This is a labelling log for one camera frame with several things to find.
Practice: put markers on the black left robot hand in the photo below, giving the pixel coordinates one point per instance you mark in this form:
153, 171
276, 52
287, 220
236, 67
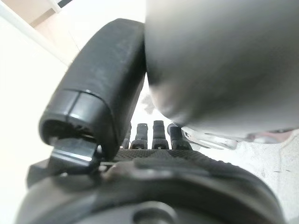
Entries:
100, 93

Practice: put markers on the white fridge drawer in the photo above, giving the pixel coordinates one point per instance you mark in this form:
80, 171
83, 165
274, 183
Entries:
222, 58

